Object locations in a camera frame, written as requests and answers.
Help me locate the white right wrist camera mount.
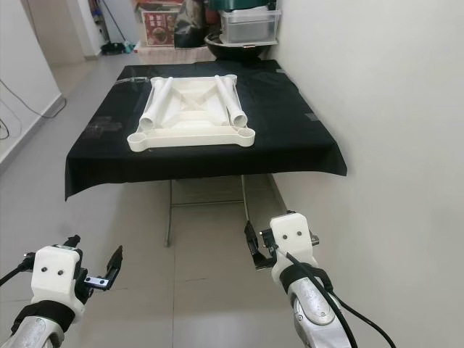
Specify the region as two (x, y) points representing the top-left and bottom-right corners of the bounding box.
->
(268, 212), (320, 280)

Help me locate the black wall cable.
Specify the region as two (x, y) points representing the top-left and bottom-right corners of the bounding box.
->
(0, 78), (66, 142)

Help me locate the white appliance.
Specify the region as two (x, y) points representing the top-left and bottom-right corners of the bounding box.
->
(98, 0), (138, 41)

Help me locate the storage box with orange lid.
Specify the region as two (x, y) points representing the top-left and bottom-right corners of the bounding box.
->
(136, 0), (189, 48)

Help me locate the clear plastic storage box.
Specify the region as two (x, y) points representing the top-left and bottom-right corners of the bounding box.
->
(220, 9), (282, 46)

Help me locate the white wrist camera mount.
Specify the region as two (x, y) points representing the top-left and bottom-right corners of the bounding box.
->
(268, 212), (320, 280)
(33, 245), (88, 312)

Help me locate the green pot lid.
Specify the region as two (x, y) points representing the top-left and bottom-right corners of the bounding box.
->
(207, 0), (276, 12)

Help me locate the black floor mop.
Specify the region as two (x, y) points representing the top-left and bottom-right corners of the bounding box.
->
(100, 0), (136, 56)

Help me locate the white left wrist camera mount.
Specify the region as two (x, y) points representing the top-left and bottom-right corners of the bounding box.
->
(33, 245), (88, 312)

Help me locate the black tablecloth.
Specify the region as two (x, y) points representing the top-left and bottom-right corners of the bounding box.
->
(64, 60), (349, 202)

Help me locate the white plastic children table top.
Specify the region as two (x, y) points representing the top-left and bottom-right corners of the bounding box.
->
(127, 75), (257, 153)

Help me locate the beige low platform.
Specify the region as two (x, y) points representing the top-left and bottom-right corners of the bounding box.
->
(134, 43), (215, 66)

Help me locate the black wok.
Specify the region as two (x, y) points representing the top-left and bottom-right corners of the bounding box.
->
(204, 33), (273, 62)

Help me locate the clear tape patch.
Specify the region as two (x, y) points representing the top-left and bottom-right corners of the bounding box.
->
(87, 116), (124, 135)

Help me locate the black plastic bag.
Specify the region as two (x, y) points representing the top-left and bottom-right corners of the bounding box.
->
(174, 0), (215, 50)

